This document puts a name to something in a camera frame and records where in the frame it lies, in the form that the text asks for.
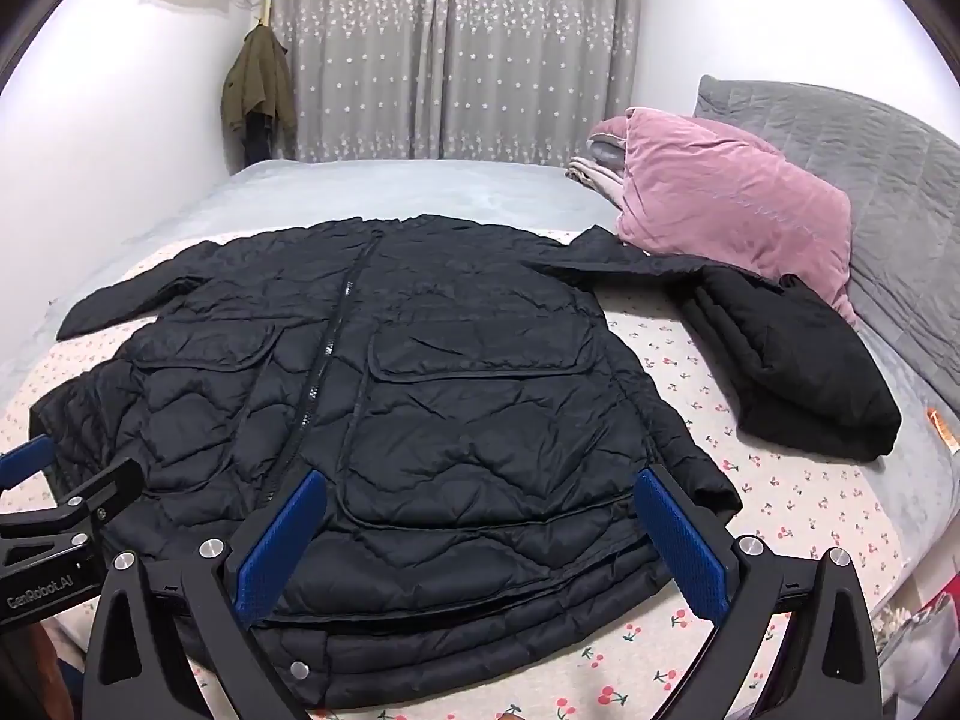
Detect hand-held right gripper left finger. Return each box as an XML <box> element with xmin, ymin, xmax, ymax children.
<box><xmin>81</xmin><ymin>469</ymin><xmax>329</xmax><ymax>720</ymax></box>

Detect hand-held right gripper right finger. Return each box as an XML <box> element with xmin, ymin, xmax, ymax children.
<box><xmin>634</xmin><ymin>465</ymin><xmax>890</xmax><ymax>720</ymax></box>

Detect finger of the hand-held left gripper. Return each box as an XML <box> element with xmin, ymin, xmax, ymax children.
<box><xmin>0</xmin><ymin>431</ymin><xmax>65</xmax><ymax>496</ymax></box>
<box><xmin>0</xmin><ymin>457</ymin><xmax>147</xmax><ymax>563</ymax></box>

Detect black quilted jacket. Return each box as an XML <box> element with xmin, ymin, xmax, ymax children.
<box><xmin>30</xmin><ymin>214</ymin><xmax>743</xmax><ymax>710</ymax></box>

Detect cherry-print bed sheet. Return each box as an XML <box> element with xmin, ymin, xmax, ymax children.
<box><xmin>0</xmin><ymin>225</ymin><xmax>935</xmax><ymax>720</ymax></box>

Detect folded black garment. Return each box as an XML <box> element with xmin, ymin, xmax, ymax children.
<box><xmin>679</xmin><ymin>266</ymin><xmax>902</xmax><ymax>462</ymax></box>

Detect orange tag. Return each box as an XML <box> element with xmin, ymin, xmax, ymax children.
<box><xmin>928</xmin><ymin>406</ymin><xmax>960</xmax><ymax>458</ymax></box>

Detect folded beige blanket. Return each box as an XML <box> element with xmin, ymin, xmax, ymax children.
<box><xmin>566</xmin><ymin>116</ymin><xmax>631</xmax><ymax>205</ymax></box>

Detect dark hanging pants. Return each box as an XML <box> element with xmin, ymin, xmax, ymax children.
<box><xmin>240</xmin><ymin>112</ymin><xmax>276</xmax><ymax>167</ymax></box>

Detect grey quilted headboard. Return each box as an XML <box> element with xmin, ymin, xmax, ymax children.
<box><xmin>694</xmin><ymin>75</ymin><xmax>960</xmax><ymax>421</ymax></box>

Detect olive green hanging jacket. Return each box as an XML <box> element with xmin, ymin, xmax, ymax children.
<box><xmin>220</xmin><ymin>24</ymin><xmax>298</xmax><ymax>145</ymax></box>

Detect grey star-print curtain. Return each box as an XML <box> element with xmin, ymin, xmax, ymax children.
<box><xmin>268</xmin><ymin>0</ymin><xmax>640</xmax><ymax>164</ymax></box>

